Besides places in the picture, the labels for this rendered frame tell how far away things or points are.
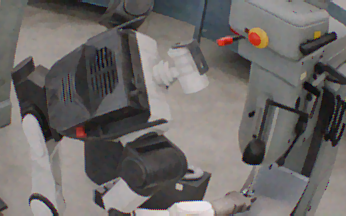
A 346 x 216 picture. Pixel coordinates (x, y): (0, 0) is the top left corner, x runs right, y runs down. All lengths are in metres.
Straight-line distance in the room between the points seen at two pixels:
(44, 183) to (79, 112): 0.44
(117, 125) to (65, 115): 0.15
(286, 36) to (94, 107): 0.54
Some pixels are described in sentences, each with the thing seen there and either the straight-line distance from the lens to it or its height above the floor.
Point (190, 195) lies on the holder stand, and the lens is 2.43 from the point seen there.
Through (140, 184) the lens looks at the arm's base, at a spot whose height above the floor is 1.40.
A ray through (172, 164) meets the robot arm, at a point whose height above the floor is 1.44.
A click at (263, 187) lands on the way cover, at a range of 2.71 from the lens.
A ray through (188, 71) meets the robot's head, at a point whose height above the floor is 1.63.
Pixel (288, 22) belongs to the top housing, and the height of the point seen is 1.86.
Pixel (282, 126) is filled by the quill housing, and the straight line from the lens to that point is 2.13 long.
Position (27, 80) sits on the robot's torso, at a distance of 2.02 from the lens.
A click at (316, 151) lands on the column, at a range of 2.60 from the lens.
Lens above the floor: 2.35
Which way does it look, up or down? 25 degrees down
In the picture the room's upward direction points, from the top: 12 degrees clockwise
